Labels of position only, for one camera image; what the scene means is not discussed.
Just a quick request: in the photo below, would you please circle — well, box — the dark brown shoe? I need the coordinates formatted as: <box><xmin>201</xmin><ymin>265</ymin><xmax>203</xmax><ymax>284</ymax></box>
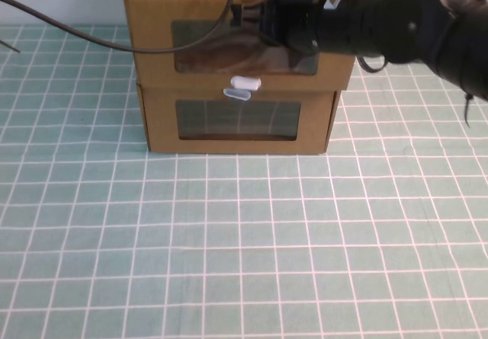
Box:
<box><xmin>175</xmin><ymin>26</ymin><xmax>297</xmax><ymax>75</ymax></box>

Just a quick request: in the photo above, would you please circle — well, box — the green checkered tablecloth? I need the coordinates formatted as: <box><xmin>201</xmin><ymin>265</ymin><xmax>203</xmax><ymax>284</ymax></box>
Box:
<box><xmin>0</xmin><ymin>24</ymin><xmax>488</xmax><ymax>339</ymax></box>

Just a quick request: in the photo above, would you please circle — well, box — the black cable tie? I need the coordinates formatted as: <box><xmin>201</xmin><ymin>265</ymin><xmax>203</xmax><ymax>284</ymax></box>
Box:
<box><xmin>462</xmin><ymin>92</ymin><xmax>474</xmax><ymax>129</ymax></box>

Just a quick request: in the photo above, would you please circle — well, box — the cardboard shoe box holding shoe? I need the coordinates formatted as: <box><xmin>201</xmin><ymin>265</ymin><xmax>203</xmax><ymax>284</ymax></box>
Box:
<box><xmin>121</xmin><ymin>0</ymin><xmax>371</xmax><ymax>91</ymax></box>

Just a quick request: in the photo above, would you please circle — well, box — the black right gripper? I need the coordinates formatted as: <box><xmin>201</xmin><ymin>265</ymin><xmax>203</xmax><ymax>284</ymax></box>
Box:
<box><xmin>230</xmin><ymin>0</ymin><xmax>326</xmax><ymax>55</ymax></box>

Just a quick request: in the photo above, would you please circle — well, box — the white handle, empty shoe box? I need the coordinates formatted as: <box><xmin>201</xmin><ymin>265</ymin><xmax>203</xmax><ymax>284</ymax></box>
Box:
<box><xmin>222</xmin><ymin>87</ymin><xmax>252</xmax><ymax>101</ymax></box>

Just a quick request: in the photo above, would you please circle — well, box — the cardboard shoe box, empty window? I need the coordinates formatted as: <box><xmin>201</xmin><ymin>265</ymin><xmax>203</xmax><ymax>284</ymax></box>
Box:
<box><xmin>136</xmin><ymin>82</ymin><xmax>342</xmax><ymax>155</ymax></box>

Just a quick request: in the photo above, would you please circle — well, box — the white handle, box with shoe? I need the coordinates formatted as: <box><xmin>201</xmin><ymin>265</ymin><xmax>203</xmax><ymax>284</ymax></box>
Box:
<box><xmin>230</xmin><ymin>75</ymin><xmax>262</xmax><ymax>90</ymax></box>

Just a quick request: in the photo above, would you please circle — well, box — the long grey cable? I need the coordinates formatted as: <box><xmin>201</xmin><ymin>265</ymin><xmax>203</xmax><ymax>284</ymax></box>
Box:
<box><xmin>0</xmin><ymin>0</ymin><xmax>239</xmax><ymax>55</ymax></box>

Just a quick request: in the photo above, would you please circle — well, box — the thin dark cable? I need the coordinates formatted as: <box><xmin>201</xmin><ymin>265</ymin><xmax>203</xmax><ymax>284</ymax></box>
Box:
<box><xmin>0</xmin><ymin>40</ymin><xmax>21</xmax><ymax>56</ymax></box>

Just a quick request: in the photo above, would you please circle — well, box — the black cable loop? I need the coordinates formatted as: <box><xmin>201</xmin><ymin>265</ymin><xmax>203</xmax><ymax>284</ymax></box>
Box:
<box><xmin>355</xmin><ymin>53</ymin><xmax>390</xmax><ymax>75</ymax></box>

